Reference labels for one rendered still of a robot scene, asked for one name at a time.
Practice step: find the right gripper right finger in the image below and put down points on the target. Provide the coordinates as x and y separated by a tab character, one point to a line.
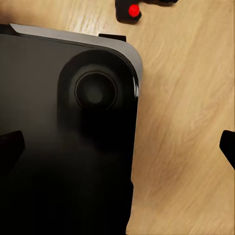
227	146

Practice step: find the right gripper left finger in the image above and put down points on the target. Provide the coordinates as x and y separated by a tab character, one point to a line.
12	146

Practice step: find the digital camera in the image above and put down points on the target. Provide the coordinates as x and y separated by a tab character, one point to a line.
128	11

